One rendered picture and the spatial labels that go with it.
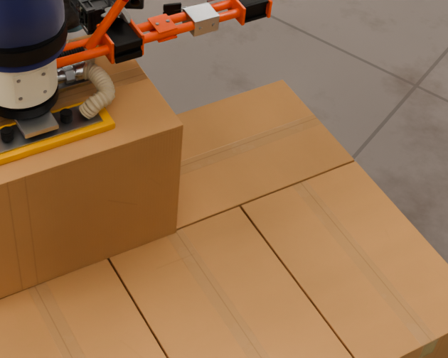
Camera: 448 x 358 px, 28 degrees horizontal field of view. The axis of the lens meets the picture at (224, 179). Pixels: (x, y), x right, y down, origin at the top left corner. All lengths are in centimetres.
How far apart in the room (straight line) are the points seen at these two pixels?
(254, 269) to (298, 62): 163
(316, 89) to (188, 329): 171
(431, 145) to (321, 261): 130
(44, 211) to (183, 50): 183
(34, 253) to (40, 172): 27
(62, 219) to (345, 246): 77
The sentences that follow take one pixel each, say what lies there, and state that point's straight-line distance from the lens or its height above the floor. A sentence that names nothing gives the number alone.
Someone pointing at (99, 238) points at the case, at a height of 64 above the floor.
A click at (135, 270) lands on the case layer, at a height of 54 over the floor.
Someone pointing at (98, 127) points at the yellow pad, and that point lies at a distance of 206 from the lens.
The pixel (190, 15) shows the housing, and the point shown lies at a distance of 218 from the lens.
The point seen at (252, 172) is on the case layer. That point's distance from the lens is 255.
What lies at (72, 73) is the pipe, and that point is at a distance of 210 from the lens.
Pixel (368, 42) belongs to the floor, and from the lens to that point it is 398.
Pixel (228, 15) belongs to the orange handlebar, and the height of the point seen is 108.
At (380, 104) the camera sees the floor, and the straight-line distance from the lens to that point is 369.
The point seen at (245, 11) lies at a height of 109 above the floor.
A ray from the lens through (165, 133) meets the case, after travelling 208.
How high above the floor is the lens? 239
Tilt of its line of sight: 47 degrees down
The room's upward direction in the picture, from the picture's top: 7 degrees clockwise
